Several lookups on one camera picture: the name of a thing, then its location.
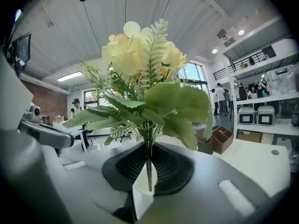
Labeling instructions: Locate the tall glass entrance window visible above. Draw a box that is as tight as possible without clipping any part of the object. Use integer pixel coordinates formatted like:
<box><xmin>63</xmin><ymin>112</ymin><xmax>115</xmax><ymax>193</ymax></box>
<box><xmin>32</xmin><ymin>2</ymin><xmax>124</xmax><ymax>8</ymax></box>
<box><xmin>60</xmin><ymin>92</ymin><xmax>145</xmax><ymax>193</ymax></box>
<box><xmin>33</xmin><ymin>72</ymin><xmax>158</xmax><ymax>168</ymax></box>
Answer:
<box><xmin>179</xmin><ymin>62</ymin><xmax>209</xmax><ymax>95</ymax></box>

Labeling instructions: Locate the dark brown pen holder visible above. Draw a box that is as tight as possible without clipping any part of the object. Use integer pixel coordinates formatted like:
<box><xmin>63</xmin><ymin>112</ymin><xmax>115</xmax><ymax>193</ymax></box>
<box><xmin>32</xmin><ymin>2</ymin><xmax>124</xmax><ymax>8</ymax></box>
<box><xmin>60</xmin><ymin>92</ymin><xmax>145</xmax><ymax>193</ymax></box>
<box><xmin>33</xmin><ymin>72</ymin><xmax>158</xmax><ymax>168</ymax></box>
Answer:
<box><xmin>197</xmin><ymin>136</ymin><xmax>214</xmax><ymax>155</ymax></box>

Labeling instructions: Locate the white boxy appliance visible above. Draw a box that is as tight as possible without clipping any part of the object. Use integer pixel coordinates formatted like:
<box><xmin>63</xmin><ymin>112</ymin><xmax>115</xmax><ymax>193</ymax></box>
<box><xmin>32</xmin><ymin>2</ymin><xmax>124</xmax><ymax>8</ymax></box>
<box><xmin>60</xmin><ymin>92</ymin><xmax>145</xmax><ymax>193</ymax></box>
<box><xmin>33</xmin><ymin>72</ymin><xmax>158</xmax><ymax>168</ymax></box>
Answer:
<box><xmin>256</xmin><ymin>105</ymin><xmax>276</xmax><ymax>127</ymax></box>
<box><xmin>238</xmin><ymin>106</ymin><xmax>256</xmax><ymax>126</ymax></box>

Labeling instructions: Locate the white desk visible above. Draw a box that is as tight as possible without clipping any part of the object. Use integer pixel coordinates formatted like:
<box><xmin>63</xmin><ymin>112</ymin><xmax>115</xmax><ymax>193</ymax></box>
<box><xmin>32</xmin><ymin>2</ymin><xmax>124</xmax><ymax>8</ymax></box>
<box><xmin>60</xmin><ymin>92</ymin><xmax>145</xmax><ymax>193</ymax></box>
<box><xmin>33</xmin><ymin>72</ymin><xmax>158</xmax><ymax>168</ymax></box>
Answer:
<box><xmin>52</xmin><ymin>119</ymin><xmax>88</xmax><ymax>154</ymax></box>

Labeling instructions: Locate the grey ceiling speaker box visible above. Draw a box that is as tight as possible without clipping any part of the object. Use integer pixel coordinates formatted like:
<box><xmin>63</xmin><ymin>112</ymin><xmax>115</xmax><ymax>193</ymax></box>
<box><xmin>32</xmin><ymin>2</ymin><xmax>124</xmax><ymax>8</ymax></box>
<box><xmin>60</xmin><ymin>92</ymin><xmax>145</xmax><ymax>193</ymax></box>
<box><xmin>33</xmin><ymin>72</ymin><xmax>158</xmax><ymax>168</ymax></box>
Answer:
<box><xmin>216</xmin><ymin>28</ymin><xmax>235</xmax><ymax>48</ymax></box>

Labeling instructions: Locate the long ceiling light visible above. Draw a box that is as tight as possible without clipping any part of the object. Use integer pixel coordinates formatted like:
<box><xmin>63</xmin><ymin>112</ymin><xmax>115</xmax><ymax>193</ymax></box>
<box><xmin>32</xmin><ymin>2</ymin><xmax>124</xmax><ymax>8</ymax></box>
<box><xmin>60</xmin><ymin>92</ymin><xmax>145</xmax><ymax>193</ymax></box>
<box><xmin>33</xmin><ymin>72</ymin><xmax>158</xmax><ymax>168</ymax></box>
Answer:
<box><xmin>57</xmin><ymin>71</ymin><xmax>84</xmax><ymax>83</ymax></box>

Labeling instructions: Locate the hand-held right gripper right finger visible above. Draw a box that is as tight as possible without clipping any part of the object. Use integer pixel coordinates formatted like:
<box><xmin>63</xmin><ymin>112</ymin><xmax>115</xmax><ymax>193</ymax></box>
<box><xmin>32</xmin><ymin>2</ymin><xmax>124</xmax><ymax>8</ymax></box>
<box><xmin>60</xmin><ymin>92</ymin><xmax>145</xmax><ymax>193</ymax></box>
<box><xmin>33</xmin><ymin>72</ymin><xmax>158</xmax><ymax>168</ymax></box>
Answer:
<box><xmin>142</xmin><ymin>141</ymin><xmax>272</xmax><ymax>224</ymax></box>

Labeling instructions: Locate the black tablet monitor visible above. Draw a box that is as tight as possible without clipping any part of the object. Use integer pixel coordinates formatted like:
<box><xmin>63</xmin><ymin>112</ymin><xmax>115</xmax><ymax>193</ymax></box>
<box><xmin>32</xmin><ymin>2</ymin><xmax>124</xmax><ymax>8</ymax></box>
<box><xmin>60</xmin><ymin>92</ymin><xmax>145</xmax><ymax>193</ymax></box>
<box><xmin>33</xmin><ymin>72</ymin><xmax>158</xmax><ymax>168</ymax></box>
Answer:
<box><xmin>11</xmin><ymin>32</ymin><xmax>32</xmax><ymax>72</ymax></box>

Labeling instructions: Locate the small window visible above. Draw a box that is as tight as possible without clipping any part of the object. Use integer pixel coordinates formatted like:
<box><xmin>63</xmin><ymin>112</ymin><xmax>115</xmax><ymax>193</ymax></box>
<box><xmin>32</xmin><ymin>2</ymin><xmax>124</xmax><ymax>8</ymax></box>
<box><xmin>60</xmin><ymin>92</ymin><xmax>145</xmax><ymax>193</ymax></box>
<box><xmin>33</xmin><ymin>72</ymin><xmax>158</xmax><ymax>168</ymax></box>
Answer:
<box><xmin>84</xmin><ymin>90</ymin><xmax>101</xmax><ymax>108</ymax></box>

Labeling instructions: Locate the cardboard box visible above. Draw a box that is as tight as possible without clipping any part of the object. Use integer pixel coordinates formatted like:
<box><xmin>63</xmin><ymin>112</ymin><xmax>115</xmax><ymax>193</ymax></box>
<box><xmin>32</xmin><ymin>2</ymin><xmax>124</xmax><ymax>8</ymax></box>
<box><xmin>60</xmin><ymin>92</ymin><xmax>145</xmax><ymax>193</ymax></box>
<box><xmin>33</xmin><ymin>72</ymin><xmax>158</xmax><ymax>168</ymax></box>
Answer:
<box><xmin>237</xmin><ymin>129</ymin><xmax>263</xmax><ymax>144</ymax></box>

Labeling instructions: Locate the black mezzanine railing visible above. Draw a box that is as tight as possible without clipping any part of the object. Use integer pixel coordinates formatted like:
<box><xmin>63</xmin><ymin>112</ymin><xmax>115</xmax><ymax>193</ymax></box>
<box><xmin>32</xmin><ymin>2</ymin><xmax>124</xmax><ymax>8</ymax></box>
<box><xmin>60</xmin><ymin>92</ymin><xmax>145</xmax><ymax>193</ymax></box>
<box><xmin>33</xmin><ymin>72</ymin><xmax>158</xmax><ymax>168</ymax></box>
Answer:
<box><xmin>212</xmin><ymin>45</ymin><xmax>277</xmax><ymax>82</ymax></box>

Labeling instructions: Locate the white table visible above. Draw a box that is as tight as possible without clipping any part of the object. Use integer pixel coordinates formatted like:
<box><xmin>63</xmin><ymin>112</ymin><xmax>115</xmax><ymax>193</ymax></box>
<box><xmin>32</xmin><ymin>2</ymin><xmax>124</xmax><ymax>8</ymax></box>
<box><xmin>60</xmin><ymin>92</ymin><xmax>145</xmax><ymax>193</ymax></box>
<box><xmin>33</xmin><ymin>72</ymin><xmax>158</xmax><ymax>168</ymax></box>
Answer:
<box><xmin>151</xmin><ymin>134</ymin><xmax>292</xmax><ymax>198</ymax></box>

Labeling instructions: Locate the white shelf unit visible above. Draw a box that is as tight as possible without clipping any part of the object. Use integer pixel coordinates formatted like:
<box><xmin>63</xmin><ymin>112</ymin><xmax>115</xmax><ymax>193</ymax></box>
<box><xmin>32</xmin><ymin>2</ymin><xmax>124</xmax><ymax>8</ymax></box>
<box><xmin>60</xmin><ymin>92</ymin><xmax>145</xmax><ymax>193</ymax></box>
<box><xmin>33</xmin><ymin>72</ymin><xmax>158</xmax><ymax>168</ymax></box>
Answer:
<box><xmin>221</xmin><ymin>17</ymin><xmax>299</xmax><ymax>149</ymax></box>

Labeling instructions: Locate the yellow flowers bunch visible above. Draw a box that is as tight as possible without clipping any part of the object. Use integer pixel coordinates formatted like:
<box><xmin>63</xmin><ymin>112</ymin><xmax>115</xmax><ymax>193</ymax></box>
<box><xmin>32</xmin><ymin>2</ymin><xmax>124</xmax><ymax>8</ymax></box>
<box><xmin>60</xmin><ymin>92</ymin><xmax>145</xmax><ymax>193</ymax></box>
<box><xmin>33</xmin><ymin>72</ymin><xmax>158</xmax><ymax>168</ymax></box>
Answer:
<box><xmin>62</xmin><ymin>19</ymin><xmax>214</xmax><ymax>193</ymax></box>

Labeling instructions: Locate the white vase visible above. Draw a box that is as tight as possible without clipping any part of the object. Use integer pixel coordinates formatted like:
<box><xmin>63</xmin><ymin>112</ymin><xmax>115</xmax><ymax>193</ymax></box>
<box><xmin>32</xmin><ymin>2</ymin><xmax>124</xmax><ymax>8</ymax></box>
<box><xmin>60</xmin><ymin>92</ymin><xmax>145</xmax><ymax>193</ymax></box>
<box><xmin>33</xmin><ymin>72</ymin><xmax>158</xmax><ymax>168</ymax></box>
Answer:
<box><xmin>132</xmin><ymin>162</ymin><xmax>158</xmax><ymax>220</ymax></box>

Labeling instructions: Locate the wooden desk organizer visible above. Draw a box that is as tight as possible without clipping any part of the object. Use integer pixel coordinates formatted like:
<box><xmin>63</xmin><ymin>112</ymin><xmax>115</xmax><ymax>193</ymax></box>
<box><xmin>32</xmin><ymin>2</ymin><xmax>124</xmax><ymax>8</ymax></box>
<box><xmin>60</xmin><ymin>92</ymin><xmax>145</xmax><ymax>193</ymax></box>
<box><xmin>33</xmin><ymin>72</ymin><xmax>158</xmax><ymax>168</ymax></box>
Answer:
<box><xmin>211</xmin><ymin>125</ymin><xmax>235</xmax><ymax>155</ymax></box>

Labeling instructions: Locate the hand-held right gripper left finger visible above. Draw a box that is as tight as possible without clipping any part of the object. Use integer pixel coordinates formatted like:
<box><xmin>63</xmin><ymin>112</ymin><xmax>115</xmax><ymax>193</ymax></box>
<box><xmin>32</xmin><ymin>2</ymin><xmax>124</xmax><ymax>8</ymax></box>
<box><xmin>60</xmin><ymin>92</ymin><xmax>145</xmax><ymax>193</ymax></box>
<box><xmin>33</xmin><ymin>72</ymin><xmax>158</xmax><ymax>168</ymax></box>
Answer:
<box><xmin>60</xmin><ymin>141</ymin><xmax>150</xmax><ymax>224</ymax></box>

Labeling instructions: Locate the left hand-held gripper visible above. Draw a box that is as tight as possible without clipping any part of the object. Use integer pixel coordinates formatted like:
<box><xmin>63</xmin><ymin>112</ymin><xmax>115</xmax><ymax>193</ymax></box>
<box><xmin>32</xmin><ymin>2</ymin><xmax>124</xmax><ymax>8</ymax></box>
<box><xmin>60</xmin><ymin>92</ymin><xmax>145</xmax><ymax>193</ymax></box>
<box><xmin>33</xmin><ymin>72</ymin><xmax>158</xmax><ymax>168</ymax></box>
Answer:
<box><xmin>18</xmin><ymin>101</ymin><xmax>76</xmax><ymax>149</ymax></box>

